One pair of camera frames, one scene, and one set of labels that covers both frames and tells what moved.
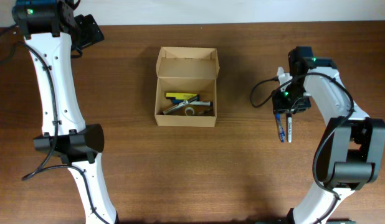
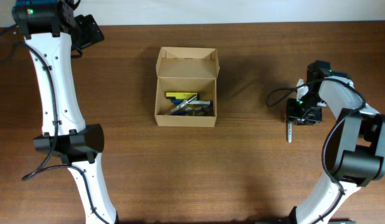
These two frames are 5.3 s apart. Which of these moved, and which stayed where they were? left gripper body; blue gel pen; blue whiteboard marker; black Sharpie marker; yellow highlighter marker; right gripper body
Moved: blue gel pen; right gripper body
Stayed: blue whiteboard marker; left gripper body; yellow highlighter marker; black Sharpie marker
